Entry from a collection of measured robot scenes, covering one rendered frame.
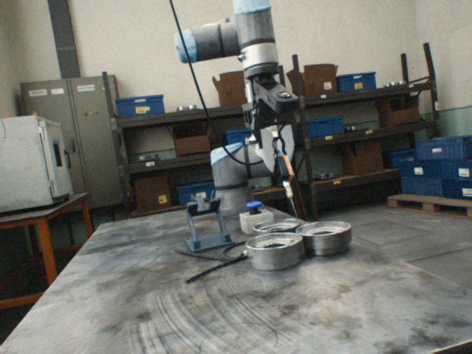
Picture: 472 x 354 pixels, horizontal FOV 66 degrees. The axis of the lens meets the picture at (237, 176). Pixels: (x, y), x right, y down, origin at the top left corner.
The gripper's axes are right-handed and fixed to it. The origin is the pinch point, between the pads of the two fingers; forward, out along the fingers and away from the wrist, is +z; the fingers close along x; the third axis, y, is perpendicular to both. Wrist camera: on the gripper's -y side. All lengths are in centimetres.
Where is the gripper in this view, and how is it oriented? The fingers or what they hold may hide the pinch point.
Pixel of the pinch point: (280, 164)
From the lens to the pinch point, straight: 76.7
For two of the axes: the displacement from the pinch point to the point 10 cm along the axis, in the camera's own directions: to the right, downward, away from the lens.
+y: -3.3, -0.3, 9.4
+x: -9.3, 1.8, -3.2
